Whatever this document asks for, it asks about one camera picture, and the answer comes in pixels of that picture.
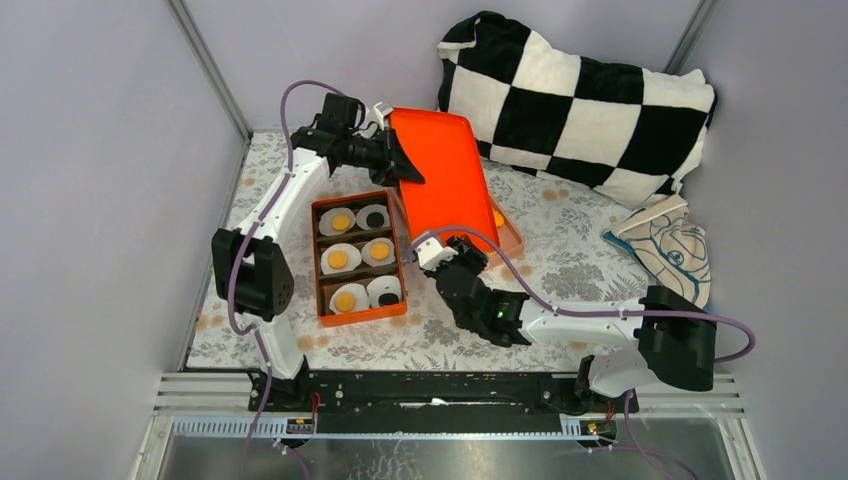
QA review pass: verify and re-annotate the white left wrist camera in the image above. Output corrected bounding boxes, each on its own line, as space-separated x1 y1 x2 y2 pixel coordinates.
370 102 394 129

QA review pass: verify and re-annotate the black white checkered pillow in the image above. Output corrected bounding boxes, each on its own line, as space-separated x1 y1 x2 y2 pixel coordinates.
437 11 717 209

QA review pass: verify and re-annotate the yellow round biscuit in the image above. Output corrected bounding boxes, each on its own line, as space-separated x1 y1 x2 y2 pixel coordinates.
330 213 354 233
327 250 349 271
334 292 357 313
368 241 392 261

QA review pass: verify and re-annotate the white paper liner middle right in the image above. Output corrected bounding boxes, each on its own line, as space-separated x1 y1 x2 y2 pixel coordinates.
360 237 396 267

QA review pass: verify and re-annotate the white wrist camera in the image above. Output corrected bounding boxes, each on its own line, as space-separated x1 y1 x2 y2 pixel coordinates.
413 238 458 271
370 102 394 129

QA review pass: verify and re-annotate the white paper liner top right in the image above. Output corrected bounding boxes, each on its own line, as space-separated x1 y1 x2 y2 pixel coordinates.
355 204 391 230

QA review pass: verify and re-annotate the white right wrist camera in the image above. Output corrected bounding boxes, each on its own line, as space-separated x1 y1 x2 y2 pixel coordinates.
413 238 458 271

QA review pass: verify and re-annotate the orange cookie box with liners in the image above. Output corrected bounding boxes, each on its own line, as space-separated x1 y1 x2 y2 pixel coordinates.
311 191 408 327

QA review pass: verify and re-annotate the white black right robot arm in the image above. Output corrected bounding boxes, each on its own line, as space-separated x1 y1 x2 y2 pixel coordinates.
413 236 717 412

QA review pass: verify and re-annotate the black sandwich cookie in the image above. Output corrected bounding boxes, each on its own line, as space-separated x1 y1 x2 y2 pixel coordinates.
378 292 400 307
365 211 386 229

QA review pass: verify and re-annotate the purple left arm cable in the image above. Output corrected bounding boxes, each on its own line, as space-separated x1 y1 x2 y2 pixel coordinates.
226 80 346 480

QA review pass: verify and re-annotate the orange box lid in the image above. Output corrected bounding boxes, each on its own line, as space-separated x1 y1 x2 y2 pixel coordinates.
389 108 500 245

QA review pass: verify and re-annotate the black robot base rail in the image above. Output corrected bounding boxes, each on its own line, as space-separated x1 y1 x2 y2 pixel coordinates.
248 369 639 435

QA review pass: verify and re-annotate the white paper liner top left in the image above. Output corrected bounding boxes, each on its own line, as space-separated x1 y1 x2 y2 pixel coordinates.
318 207 356 237

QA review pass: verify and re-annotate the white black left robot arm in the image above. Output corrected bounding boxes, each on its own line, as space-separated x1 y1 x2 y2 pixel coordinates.
211 92 425 411

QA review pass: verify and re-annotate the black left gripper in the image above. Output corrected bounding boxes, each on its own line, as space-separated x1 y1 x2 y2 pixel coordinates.
340 127 423 188

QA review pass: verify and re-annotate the beige blue printed cloth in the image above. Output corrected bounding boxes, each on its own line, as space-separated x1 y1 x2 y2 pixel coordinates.
602 195 711 308

